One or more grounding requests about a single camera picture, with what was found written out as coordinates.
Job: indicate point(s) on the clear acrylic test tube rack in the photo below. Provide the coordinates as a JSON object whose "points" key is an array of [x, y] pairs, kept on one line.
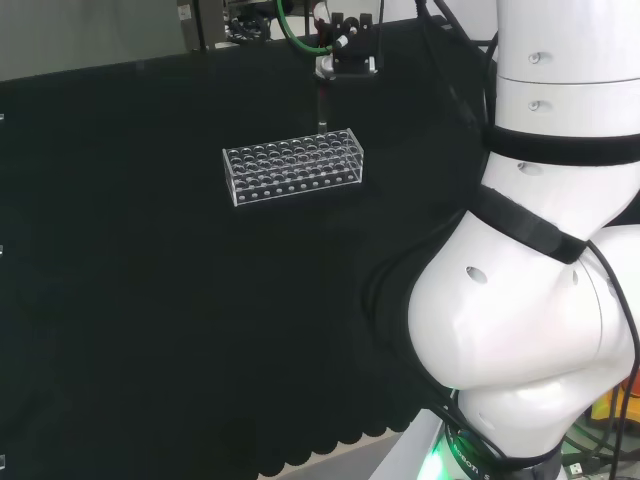
{"points": [[292, 167]]}

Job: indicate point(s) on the dark metal post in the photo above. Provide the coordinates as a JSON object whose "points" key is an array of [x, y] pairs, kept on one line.
{"points": [[197, 22]]}

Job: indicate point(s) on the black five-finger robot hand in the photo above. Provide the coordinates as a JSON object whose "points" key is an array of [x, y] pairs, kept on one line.
{"points": [[350, 55]]}

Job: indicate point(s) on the pale grey board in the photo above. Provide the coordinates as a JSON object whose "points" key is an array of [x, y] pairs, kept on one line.
{"points": [[85, 35]]}

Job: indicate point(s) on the black bench cloth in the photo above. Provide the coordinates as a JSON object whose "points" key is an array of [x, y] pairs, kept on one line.
{"points": [[150, 300]]}

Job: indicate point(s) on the yellow and orange box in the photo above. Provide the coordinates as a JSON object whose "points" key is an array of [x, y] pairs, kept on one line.
{"points": [[607, 405]]}

